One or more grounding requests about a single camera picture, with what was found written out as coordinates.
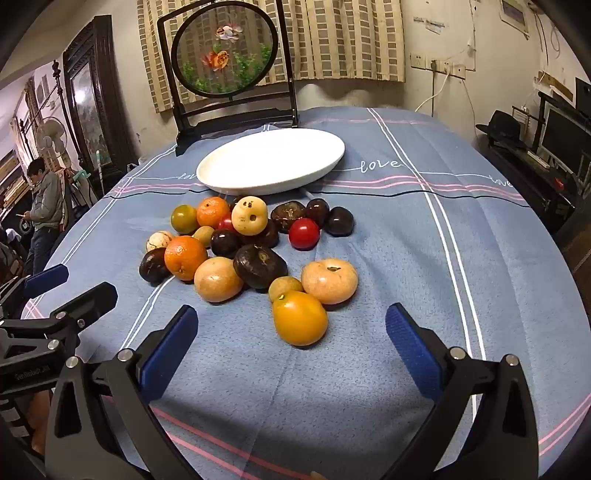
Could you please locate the orange mandarin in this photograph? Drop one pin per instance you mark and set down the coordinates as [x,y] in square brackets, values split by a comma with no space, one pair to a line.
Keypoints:
[185,257]
[212,212]

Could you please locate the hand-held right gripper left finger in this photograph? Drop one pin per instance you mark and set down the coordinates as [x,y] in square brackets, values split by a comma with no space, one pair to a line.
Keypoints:
[168,355]

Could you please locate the tan round fruit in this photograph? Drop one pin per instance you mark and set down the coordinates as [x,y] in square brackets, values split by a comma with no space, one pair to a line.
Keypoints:
[218,279]

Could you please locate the white standing fan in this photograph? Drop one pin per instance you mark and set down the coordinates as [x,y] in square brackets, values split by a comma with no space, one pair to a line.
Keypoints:
[51,134]

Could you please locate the beige checked curtain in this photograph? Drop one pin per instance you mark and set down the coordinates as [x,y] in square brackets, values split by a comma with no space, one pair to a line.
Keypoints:
[346,41]

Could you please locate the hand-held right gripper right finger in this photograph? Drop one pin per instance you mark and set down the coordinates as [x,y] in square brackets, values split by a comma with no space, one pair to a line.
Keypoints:
[413,355]

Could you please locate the white oval plate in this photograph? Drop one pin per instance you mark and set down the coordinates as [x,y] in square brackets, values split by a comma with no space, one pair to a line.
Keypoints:
[272,157]

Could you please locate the white power strip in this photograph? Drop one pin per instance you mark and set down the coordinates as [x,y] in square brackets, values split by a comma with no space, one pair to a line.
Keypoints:
[538,159]

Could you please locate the blue striped tablecloth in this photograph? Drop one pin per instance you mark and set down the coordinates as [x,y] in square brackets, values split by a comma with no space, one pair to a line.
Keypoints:
[369,258]

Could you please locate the green yellow tomato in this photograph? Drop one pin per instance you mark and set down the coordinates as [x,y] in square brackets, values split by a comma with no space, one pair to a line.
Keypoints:
[184,218]

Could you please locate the black computer monitor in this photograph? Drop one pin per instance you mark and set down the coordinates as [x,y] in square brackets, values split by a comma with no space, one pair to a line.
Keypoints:
[563,134]

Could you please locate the white wall sockets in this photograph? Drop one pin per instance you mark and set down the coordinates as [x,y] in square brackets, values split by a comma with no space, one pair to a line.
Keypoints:
[438,64]

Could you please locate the cream round fruit with holes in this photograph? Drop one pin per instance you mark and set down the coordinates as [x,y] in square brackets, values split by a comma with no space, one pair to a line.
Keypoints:
[249,215]

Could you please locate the pale orange persimmon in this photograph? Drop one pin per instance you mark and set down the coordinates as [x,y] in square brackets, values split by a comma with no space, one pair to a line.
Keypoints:
[329,280]

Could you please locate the dark wooden desk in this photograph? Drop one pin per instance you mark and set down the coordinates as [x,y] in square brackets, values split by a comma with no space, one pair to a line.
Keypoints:
[521,170]

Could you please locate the beige striped fruit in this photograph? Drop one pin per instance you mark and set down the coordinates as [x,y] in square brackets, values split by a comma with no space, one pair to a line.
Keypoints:
[159,240]

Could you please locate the round embroidered screen black stand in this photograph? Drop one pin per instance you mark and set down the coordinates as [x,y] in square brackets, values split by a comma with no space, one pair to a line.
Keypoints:
[226,50]

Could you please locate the black hat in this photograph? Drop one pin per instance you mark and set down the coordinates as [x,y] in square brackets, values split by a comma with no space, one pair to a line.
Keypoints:
[503,124]

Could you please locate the dark wood framed mirror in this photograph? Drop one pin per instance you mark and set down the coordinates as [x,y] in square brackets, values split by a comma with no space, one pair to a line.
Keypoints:
[87,92]

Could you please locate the yellow orange tomato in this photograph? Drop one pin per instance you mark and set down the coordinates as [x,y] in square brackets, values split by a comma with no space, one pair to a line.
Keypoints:
[300,317]

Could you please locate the small red cherry tomato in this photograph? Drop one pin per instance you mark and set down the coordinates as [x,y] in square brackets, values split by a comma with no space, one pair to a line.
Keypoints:
[225,224]

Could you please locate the shelf with boxes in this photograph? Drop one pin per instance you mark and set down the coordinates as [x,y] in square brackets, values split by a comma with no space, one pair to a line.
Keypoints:
[9,180]

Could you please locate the dark purple plum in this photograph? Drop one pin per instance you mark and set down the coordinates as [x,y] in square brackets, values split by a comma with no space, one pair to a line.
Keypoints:
[225,243]
[338,221]
[317,211]
[235,202]

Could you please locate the small yellow longan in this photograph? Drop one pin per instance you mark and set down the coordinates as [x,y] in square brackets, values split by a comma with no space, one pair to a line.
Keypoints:
[203,235]
[282,287]

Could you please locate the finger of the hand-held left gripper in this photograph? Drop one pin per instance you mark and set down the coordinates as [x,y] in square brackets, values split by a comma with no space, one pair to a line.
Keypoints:
[87,299]
[46,279]

